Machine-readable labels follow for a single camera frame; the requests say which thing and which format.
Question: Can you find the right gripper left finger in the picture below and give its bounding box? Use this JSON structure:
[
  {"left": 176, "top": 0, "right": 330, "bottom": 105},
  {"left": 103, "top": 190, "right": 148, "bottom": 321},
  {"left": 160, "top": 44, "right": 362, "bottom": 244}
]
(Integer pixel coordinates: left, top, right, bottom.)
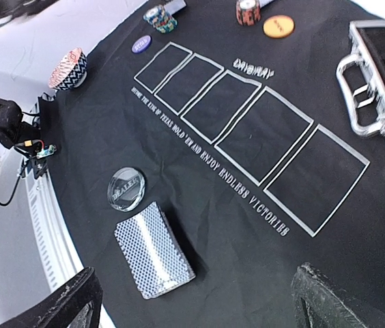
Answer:
[{"left": 0, "top": 267, "right": 103, "bottom": 327}]

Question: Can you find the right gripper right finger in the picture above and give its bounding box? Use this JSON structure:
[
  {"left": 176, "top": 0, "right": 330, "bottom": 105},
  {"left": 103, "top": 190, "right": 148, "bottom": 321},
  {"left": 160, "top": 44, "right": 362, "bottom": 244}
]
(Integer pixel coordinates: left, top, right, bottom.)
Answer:
[{"left": 291, "top": 262, "right": 385, "bottom": 327}]

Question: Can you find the blue playing card deck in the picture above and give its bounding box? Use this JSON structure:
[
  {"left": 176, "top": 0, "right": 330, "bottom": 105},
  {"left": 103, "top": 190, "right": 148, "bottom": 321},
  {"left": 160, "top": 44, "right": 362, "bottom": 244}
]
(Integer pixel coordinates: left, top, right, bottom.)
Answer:
[{"left": 114, "top": 202, "right": 196, "bottom": 300}]

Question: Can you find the clear dealer button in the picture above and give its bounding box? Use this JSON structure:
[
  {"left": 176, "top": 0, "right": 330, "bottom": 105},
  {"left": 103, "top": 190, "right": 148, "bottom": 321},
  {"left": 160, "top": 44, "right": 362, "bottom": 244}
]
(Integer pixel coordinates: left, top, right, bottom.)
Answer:
[{"left": 107, "top": 167, "right": 145, "bottom": 212}]

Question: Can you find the aluminium poker chip case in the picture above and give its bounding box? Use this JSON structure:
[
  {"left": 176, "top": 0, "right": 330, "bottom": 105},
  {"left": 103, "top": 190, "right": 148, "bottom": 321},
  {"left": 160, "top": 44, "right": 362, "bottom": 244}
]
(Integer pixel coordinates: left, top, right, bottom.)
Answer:
[{"left": 336, "top": 20, "right": 385, "bottom": 138}]

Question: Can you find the purple small blind button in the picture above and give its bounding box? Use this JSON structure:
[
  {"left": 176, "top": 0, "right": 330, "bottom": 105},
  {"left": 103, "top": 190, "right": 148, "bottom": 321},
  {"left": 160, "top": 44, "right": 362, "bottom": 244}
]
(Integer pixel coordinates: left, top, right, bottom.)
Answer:
[{"left": 131, "top": 35, "right": 152, "bottom": 54}]

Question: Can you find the orange big blind button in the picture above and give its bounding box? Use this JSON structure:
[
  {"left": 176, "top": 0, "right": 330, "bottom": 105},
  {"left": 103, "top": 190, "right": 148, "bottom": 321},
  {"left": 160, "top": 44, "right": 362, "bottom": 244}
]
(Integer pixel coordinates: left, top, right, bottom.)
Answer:
[{"left": 263, "top": 15, "right": 295, "bottom": 38}]

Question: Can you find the orange black 100 chip stack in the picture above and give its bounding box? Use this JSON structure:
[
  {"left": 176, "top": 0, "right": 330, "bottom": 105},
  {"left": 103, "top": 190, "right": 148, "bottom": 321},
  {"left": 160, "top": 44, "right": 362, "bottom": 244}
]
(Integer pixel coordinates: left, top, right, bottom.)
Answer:
[{"left": 236, "top": 0, "right": 261, "bottom": 26}]

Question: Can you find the blue green 50 chip stack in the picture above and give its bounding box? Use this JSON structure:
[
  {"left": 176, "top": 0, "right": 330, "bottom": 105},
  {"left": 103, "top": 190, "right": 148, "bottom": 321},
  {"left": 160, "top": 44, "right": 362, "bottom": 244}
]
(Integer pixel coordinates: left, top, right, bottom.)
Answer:
[{"left": 143, "top": 5, "right": 177, "bottom": 34}]

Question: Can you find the small green circuit board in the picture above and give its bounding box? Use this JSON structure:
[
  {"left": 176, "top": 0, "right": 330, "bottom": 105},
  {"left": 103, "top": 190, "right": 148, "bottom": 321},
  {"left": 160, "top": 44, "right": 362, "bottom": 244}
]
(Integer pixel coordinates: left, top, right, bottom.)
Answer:
[{"left": 36, "top": 144, "right": 57, "bottom": 159}]

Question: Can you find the black poker table mat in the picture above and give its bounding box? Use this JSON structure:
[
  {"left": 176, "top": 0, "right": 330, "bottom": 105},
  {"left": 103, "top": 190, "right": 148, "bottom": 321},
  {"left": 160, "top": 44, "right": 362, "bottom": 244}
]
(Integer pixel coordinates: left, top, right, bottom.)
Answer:
[{"left": 40, "top": 1, "right": 385, "bottom": 327}]

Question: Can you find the red patterned round tin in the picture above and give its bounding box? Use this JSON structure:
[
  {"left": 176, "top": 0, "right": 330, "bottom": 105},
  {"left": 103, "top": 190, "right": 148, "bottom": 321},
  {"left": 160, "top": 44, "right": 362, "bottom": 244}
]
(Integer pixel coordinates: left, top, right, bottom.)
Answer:
[{"left": 48, "top": 47, "right": 87, "bottom": 91}]

